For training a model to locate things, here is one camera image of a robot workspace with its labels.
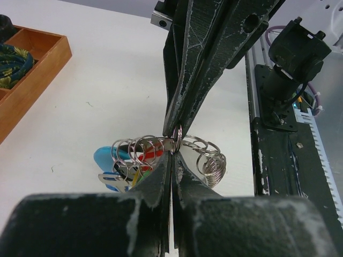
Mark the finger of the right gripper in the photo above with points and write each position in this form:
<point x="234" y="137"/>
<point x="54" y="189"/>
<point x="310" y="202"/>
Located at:
<point x="178" y="66"/>
<point x="217" y="35"/>

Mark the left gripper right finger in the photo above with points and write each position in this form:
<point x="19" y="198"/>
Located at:
<point x="200" y="221"/>

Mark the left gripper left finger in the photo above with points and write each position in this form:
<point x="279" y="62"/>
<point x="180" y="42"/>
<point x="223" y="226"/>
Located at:
<point x="146" y="209"/>

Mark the red tag key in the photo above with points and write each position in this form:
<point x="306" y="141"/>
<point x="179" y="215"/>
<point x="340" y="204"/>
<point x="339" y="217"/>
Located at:
<point x="149" y="159"/>

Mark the metal key organiser disc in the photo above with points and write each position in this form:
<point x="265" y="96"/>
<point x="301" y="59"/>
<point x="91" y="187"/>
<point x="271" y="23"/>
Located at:
<point x="127" y="162"/>

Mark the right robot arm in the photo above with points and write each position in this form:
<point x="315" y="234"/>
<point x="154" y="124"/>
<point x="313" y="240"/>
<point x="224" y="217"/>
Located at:
<point x="303" y="44"/>

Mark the green tag key on disc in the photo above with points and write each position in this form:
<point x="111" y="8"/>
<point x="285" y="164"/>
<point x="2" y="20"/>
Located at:
<point x="142" y="176"/>

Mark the blue tag key on disc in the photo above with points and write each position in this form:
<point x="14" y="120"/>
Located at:
<point x="114" y="182"/>

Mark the wooden compartment tray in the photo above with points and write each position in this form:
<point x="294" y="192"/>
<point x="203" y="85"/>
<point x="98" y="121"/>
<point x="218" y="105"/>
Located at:
<point x="51" y="53"/>

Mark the blue yellow rolled band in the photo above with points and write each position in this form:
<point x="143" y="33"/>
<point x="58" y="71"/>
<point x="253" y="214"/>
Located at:
<point x="15" y="64"/>

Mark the black rolled band right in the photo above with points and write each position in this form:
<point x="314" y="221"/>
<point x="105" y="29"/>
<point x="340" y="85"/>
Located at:
<point x="7" y="29"/>

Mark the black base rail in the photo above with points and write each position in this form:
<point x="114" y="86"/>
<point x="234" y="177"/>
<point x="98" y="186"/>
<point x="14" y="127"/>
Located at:
<point x="287" y="156"/>

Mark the grey cable duct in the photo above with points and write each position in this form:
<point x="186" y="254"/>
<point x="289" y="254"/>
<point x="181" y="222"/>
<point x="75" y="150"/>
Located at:
<point x="321" y="144"/>

